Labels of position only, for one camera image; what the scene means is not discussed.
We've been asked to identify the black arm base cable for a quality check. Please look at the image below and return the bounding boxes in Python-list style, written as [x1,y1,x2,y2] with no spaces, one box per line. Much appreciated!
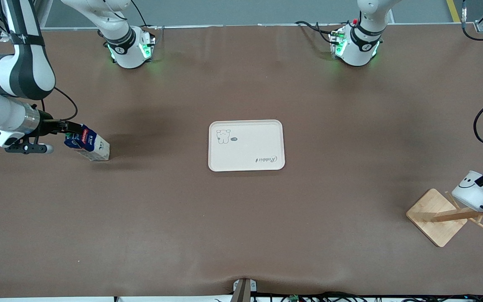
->
[130,0,152,30]
[295,20,338,44]

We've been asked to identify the cream rabbit print tray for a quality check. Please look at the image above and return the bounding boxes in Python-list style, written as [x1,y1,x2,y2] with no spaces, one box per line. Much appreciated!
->
[208,120,286,172]

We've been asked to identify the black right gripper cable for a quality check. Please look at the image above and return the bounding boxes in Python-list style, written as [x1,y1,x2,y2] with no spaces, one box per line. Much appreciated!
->
[40,86,78,122]

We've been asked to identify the brown table cover mat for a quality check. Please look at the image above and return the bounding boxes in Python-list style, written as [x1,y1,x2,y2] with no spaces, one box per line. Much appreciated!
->
[0,23,483,299]

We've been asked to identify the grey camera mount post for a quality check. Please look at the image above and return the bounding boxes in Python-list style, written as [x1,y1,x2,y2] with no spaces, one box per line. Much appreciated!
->
[232,278,257,302]

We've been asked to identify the wooden mug rack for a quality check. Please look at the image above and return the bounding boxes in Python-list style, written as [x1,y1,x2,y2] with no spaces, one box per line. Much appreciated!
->
[406,180,483,248]

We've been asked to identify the white smiley mug black handle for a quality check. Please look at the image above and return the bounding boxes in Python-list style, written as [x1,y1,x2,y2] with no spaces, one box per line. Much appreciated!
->
[451,170,483,212]

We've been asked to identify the black left arm base cable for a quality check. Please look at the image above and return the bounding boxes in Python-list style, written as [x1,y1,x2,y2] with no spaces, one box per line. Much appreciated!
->
[295,20,338,44]

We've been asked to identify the blue and white milk carton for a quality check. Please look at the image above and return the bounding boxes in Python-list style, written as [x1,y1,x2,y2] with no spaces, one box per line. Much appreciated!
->
[64,123,111,162]

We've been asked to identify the black right arm base cable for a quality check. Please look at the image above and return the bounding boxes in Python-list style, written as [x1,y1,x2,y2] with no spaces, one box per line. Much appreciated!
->
[130,0,152,30]

